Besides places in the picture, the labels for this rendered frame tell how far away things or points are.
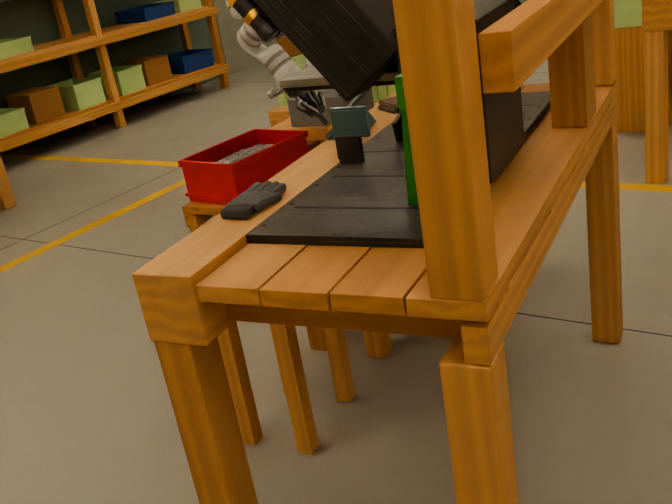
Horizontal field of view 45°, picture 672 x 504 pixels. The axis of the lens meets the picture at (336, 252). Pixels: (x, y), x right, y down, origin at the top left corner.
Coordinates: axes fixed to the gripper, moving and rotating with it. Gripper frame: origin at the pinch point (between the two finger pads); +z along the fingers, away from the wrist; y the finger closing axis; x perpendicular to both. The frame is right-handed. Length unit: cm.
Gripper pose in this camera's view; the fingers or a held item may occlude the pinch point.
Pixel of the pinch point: (325, 119)
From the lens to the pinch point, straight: 228.8
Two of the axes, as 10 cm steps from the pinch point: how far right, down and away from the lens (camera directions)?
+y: 4.2, -4.1, 8.1
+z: 6.4, 7.6, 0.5
